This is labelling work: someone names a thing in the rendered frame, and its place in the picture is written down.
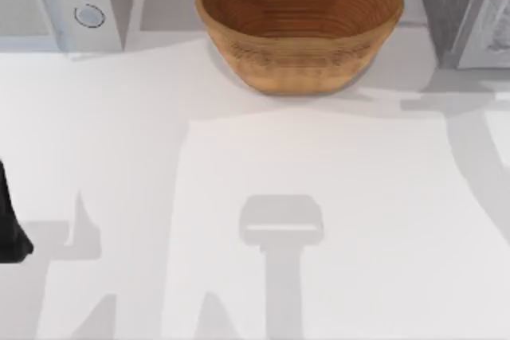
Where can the pale microwave oven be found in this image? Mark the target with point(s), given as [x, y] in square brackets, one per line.
[103, 1]

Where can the grey microwave knob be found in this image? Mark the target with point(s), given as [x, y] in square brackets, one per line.
[90, 15]

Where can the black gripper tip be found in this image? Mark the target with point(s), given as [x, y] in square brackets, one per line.
[10, 232]

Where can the brown woven basket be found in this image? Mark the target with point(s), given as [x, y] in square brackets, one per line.
[299, 57]

